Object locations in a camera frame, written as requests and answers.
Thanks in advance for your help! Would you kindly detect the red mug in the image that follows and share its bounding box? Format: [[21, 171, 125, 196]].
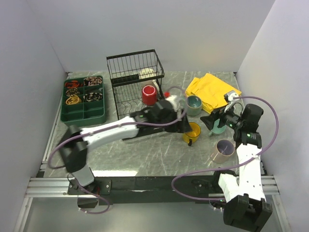
[[142, 85, 157, 106]]

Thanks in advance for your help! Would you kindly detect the folded yellow cloth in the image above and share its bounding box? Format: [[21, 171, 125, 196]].
[[185, 73, 242, 114]]

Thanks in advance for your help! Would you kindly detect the yellow mug black handle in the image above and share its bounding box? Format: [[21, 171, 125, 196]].
[[183, 122, 201, 146]]

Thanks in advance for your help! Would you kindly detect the pink mug lilac inside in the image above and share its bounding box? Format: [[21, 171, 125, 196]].
[[210, 139, 235, 164]]

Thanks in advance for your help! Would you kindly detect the blue-green speckled ceramic mug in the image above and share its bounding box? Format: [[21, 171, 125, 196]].
[[186, 95, 202, 116]]

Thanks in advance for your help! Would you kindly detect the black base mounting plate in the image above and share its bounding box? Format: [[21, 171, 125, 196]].
[[67, 175, 218, 206]]

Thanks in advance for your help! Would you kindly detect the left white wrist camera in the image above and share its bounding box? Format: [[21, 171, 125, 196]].
[[164, 91, 184, 111]]

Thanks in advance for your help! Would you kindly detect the black yellow rolled band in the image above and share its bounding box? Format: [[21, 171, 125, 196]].
[[65, 88, 80, 97]]

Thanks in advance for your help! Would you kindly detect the green compartment tray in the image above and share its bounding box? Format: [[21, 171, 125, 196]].
[[60, 75, 106, 127]]

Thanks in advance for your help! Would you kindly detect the small teal cup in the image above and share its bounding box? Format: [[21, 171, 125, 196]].
[[208, 119, 226, 136]]

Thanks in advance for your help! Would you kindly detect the orange black rolled band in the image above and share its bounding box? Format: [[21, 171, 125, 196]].
[[64, 80, 81, 88]]

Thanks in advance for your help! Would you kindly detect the black wire dish rack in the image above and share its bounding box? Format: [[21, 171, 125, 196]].
[[106, 49, 174, 141]]

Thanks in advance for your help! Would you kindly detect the white floral mug green inside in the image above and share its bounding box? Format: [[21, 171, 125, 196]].
[[139, 68, 159, 92]]

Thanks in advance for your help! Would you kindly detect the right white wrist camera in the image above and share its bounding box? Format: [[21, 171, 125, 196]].
[[224, 90, 239, 113]]

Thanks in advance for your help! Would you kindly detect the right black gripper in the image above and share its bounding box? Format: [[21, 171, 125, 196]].
[[200, 102, 244, 130]]

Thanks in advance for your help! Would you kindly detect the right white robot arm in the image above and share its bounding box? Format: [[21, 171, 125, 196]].
[[200, 104, 273, 232]]

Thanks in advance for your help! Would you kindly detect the black beige rolled band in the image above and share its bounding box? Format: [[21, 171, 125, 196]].
[[84, 92, 103, 102]]

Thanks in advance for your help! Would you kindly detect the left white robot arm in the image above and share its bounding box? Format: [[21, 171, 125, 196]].
[[58, 95, 192, 194]]

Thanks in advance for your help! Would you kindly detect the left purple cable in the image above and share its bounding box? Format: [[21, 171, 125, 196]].
[[47, 86, 188, 215]]

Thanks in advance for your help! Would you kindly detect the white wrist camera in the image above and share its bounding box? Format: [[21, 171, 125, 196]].
[[224, 90, 239, 113], [164, 91, 184, 111]]

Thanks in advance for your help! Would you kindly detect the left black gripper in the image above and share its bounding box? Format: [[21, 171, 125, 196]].
[[156, 109, 193, 134]]

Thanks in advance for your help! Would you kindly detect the brown white rolled band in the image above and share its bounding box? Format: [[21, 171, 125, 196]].
[[84, 76, 103, 86]]

